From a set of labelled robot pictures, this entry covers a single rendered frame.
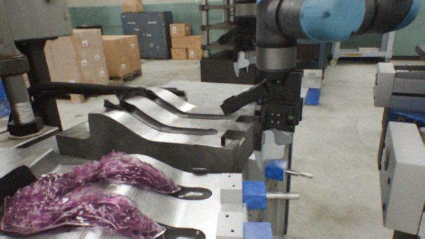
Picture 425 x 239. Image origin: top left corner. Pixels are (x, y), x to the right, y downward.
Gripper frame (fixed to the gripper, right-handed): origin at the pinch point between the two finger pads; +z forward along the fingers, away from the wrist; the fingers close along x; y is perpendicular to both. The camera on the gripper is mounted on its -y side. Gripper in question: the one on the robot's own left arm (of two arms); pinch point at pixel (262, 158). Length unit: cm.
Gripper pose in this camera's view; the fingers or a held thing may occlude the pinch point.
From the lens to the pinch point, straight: 67.7
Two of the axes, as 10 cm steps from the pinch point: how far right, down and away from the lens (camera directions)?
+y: 8.9, 1.2, -4.3
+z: 0.4, 9.4, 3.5
